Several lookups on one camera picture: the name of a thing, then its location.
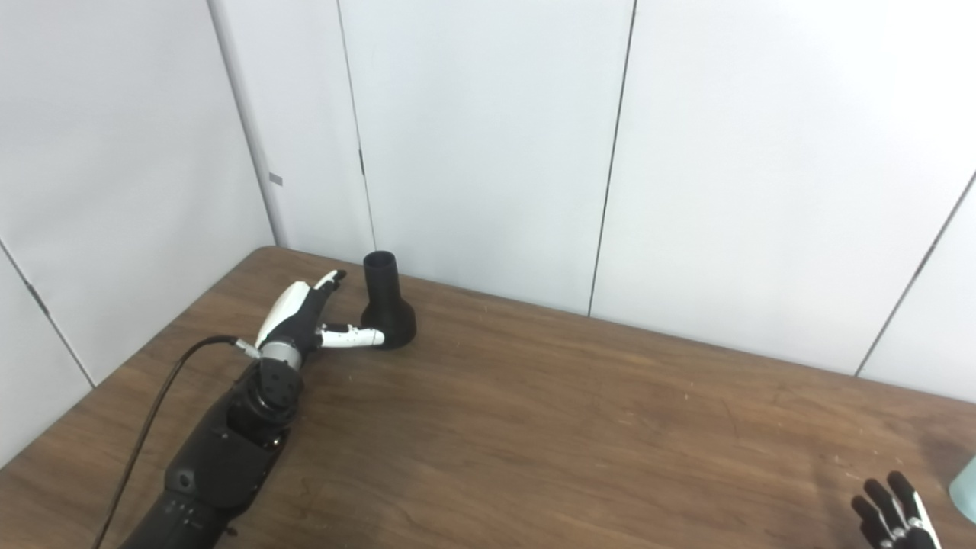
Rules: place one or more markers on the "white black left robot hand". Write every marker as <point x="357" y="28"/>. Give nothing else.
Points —
<point x="293" y="316"/>

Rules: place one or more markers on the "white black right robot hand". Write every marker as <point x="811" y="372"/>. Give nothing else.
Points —
<point x="896" y="526"/>

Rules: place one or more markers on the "light blue cup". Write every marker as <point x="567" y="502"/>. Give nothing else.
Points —
<point x="967" y="492"/>

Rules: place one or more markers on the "black cup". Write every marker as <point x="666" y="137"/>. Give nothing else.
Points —
<point x="385" y="305"/>

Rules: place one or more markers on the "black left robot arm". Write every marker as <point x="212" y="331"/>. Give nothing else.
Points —
<point x="229" y="450"/>

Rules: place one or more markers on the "white corner post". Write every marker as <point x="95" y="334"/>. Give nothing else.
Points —
<point x="248" y="137"/>

